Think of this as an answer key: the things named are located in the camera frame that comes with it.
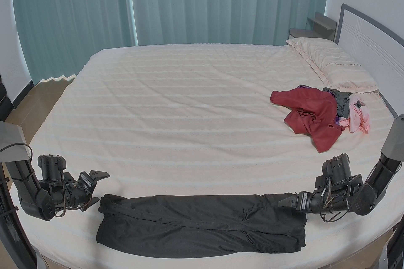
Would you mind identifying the dark red garment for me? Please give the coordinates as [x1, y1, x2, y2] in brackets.
[270, 87, 346, 154]

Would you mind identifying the bed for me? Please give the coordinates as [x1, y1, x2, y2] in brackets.
[19, 4, 404, 269]

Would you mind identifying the cream pillow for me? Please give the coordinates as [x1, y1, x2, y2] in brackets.
[285, 37, 379, 93]

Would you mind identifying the grey bedside table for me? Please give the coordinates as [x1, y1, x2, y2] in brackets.
[289, 12, 338, 41]

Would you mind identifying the grey garment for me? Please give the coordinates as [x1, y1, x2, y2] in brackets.
[323, 88, 353, 119]

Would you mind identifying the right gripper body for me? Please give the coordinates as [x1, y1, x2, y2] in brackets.
[297, 191, 326, 214]

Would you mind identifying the pink garment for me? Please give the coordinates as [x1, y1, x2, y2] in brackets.
[339, 93, 372, 135]

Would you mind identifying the black T-shirt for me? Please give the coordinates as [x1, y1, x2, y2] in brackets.
[96, 193, 308, 255]

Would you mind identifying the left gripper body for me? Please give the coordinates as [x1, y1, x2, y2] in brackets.
[61, 171, 95, 208]

